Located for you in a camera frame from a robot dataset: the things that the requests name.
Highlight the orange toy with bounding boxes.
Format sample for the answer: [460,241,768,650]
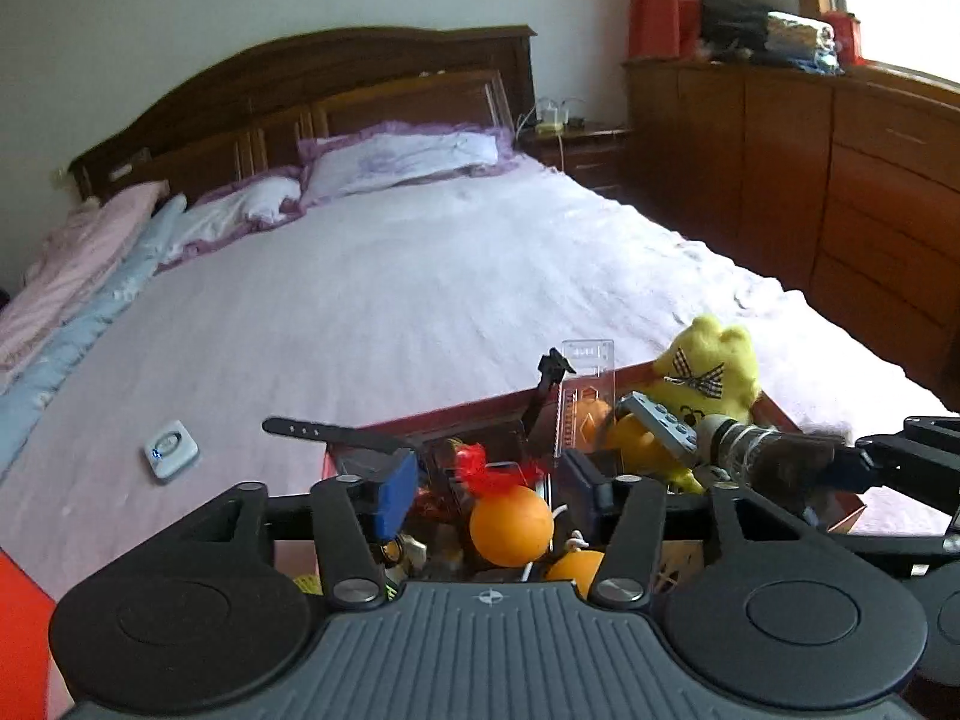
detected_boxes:
[568,397,614,452]

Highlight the yellow plush toy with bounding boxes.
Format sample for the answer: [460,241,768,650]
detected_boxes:
[649,315,762,496]

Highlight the small purple frilled pillow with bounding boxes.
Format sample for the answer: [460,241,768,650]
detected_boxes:
[157,169,305,267]

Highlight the wooden cabinet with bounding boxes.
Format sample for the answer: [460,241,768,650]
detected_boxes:
[622,58,960,413]

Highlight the white charger with cables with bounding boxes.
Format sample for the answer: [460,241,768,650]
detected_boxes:
[517,96,590,134]

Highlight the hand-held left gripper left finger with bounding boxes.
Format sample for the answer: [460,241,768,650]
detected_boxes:
[176,450,419,610]

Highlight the white fluffy blanket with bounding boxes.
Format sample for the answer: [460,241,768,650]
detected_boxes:
[0,154,960,616]

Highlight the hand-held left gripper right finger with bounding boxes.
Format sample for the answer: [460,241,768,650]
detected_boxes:
[561,450,807,608]

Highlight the white small electronic device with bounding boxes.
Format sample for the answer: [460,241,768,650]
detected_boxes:
[144,420,202,485]

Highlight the orange red object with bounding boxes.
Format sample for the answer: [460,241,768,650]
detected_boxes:
[0,547,61,720]

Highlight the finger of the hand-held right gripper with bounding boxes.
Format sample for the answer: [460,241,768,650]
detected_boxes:
[816,444,960,518]
[855,416,960,475]

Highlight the wooden nightstand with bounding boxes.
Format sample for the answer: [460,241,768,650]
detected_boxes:
[517,120,631,200]

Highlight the folded towels stack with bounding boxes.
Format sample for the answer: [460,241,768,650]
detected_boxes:
[763,11,839,76]

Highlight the wooden bed headboard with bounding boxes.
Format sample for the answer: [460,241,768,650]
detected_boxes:
[67,24,539,203]

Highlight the clear plastic ruler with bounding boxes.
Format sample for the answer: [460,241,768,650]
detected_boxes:
[553,337,616,462]

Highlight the light blue quilt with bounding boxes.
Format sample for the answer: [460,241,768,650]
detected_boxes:
[0,193,188,481]

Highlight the black watch strap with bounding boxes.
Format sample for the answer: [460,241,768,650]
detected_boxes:
[262,416,410,455]

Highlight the black clip tool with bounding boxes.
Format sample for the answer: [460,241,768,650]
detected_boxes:
[525,349,577,437]

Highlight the window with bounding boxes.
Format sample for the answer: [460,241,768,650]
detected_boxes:
[821,0,960,85]

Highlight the pink storage box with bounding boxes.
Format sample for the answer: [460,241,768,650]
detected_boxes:
[321,360,875,541]

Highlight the pink quilt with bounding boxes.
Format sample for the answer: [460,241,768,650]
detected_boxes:
[0,180,170,391]

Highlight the white purple-trimmed pillow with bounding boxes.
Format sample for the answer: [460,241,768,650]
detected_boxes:
[296,122,526,207]

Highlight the red plastic toy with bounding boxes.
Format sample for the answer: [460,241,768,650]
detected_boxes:
[456,442,545,500]

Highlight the small red box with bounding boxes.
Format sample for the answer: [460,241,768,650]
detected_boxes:
[821,10,865,67]

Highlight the dark folded clothes pile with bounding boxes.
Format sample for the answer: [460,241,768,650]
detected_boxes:
[701,0,773,65]

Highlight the red gift bag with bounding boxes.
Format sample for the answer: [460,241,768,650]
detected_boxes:
[628,0,704,61]

